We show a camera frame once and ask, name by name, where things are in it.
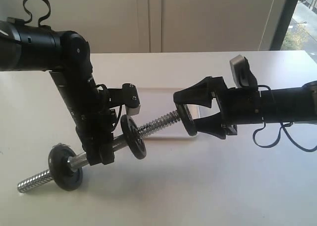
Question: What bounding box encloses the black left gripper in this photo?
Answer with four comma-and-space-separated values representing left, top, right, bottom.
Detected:
50, 71, 117, 166

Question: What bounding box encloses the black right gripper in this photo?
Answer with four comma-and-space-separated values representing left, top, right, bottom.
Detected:
173, 77, 263, 140

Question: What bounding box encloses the black weight plate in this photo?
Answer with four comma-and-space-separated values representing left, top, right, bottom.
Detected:
48, 143, 83, 191
120, 114, 147, 160
175, 104, 197, 137

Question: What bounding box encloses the chrome threaded dumbbell bar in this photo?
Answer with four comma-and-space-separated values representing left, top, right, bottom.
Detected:
17, 111, 180, 194

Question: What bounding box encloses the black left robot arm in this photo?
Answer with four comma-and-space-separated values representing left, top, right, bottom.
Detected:
0, 21, 115, 165

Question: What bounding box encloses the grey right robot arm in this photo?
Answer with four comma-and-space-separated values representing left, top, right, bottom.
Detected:
173, 76, 317, 139

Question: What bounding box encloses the white rectangular tray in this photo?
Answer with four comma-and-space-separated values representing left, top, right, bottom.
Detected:
106, 87, 203, 139

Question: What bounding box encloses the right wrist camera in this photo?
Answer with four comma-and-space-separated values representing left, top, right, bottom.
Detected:
229, 55, 258, 88

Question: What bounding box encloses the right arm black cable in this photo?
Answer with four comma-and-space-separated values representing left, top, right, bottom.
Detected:
252, 85, 317, 153

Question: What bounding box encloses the dark window frame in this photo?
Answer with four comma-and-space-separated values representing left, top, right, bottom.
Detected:
269, 0, 298, 51

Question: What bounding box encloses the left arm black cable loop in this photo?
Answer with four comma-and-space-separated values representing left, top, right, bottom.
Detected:
22, 0, 52, 28

